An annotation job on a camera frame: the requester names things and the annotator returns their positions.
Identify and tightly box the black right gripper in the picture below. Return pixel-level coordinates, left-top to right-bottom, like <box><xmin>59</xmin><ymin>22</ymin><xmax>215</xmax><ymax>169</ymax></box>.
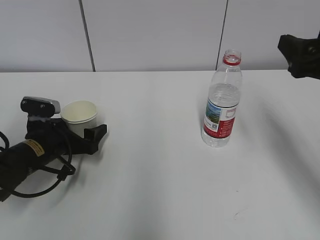
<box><xmin>277</xmin><ymin>34</ymin><xmax>320</xmax><ymax>79</ymax></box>

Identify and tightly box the clear water bottle red label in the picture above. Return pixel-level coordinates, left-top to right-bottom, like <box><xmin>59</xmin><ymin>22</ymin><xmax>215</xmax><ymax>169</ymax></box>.
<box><xmin>201</xmin><ymin>49</ymin><xmax>243</xmax><ymax>148</ymax></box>

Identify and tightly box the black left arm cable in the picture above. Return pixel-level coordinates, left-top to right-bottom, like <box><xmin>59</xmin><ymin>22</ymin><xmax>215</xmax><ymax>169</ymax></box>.
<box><xmin>0</xmin><ymin>122</ymin><xmax>77</xmax><ymax>199</ymax></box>

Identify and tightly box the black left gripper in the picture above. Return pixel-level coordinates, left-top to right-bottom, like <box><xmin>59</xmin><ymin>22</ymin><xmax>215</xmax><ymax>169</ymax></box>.
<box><xmin>25</xmin><ymin>118</ymin><xmax>108</xmax><ymax>155</ymax></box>

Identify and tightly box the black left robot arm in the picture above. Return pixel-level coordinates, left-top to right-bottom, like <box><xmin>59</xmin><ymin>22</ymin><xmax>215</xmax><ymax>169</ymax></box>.
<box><xmin>0</xmin><ymin>118</ymin><xmax>108</xmax><ymax>202</ymax></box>

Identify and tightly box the white paper cup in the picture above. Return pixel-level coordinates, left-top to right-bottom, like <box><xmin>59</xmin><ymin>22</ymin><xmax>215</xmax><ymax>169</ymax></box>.
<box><xmin>60</xmin><ymin>100</ymin><xmax>98</xmax><ymax>138</ymax></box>

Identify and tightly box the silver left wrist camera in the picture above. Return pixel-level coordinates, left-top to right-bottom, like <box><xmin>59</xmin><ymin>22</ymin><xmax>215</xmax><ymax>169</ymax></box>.
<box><xmin>20</xmin><ymin>96</ymin><xmax>61</xmax><ymax>118</ymax></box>

